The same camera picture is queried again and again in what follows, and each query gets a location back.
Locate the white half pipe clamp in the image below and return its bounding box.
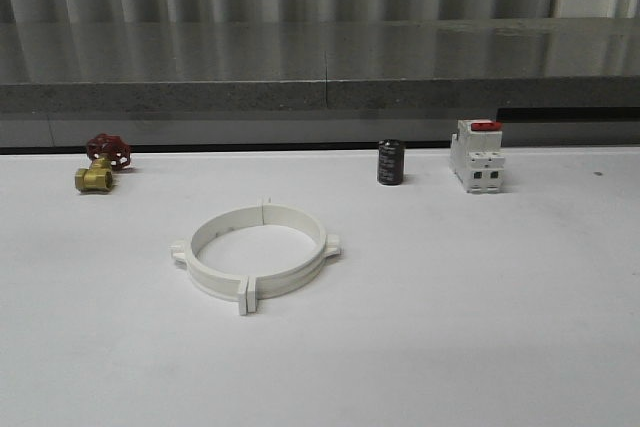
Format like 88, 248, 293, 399
170, 204, 264, 316
239, 203, 342, 315

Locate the black cylindrical capacitor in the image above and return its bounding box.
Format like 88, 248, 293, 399
377, 139, 405, 186

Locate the brass valve red handwheel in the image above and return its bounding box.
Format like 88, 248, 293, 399
74, 133, 131, 192

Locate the grey stone ledge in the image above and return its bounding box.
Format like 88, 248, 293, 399
1, 19, 639, 120

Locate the white circuit breaker red switch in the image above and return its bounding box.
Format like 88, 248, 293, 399
450, 119, 505, 193

